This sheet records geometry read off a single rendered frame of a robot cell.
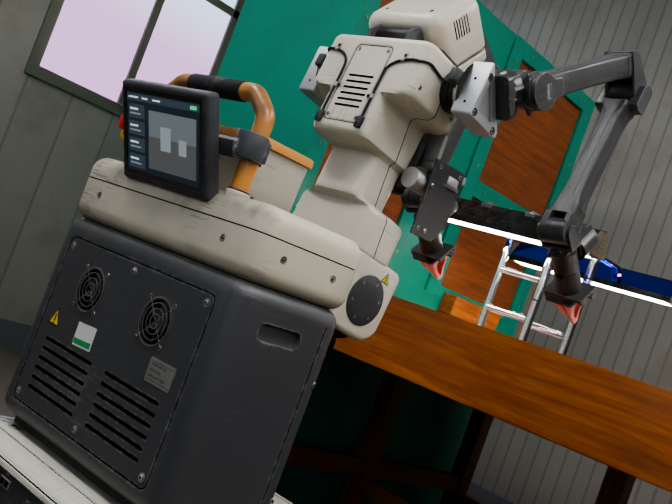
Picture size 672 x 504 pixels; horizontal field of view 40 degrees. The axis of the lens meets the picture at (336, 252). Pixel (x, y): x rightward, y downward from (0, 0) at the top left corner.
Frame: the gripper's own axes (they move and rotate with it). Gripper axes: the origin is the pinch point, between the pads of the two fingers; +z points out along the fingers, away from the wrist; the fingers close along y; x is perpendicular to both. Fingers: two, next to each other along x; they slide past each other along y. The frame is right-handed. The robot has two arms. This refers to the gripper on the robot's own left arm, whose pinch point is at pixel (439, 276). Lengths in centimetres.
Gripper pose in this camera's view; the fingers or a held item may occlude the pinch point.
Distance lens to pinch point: 247.8
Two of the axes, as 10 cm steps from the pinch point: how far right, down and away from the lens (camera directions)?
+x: -6.8, 5.3, -5.1
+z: 2.5, 8.2, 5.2
